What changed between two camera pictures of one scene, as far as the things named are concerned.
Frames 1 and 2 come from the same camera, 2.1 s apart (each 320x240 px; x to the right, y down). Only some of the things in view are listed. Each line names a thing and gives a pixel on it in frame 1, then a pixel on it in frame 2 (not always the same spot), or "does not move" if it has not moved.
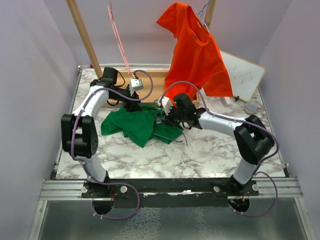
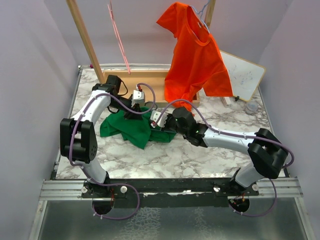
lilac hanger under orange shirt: (201, 12) does not move
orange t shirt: (196, 57) does not move
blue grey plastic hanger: (159, 120) -> (152, 102)
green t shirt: (140, 127) does not move
